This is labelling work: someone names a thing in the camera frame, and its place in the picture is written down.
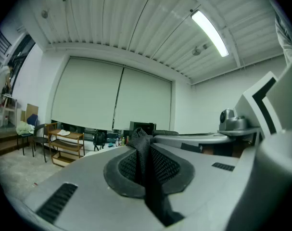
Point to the green drink bottle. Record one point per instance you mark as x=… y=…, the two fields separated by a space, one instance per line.
x=123 y=140

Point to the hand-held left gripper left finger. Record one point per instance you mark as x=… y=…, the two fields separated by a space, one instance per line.
x=88 y=189

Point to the light green cloth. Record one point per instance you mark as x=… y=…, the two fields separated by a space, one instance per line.
x=24 y=128

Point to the blue cushion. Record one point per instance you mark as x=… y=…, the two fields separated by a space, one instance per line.
x=32 y=119

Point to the small white table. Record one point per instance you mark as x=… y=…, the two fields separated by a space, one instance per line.
x=9 y=96

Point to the small round ceiling sensor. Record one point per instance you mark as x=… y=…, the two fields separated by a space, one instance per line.
x=205 y=46

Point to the red label bottle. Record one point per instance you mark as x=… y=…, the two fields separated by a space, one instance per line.
x=120 y=142

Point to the black round-back chair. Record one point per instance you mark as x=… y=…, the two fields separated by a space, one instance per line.
x=41 y=138

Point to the black metal chair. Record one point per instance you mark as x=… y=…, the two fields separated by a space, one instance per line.
x=24 y=136

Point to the cardboard sheet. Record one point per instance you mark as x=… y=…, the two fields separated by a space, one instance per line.
x=31 y=108

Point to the black handbag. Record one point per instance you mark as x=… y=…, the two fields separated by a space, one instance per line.
x=99 y=138

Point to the black cloth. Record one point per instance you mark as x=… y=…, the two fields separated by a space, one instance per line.
x=148 y=177

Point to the white insole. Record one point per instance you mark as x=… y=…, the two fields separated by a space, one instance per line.
x=66 y=133
x=61 y=132

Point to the black mini fridge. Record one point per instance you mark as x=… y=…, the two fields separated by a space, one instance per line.
x=142 y=126

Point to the white roller blind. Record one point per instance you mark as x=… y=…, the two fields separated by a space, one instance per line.
x=88 y=93
x=143 y=100

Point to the teal cloth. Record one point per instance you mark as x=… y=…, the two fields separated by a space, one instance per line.
x=111 y=144

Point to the clear plastic storage boxes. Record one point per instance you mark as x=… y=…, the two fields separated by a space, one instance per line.
x=0 y=117

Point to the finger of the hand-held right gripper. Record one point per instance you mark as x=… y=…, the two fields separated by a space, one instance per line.
x=167 y=132

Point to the wooden step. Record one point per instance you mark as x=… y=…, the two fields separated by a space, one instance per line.
x=3 y=143

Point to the white spray bottle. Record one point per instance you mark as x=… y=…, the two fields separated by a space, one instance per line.
x=117 y=142

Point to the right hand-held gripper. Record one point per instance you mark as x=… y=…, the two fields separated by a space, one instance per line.
x=256 y=105

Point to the grey gripper camera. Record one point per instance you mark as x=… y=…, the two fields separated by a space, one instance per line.
x=233 y=121

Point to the wooden shelf rack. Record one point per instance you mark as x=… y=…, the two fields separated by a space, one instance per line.
x=66 y=145

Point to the long ceiling light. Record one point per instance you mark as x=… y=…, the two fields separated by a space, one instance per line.
x=209 y=32

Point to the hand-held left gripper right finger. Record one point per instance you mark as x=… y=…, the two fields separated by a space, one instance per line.
x=198 y=177

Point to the person's beige shirt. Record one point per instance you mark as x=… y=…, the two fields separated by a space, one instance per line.
x=284 y=40

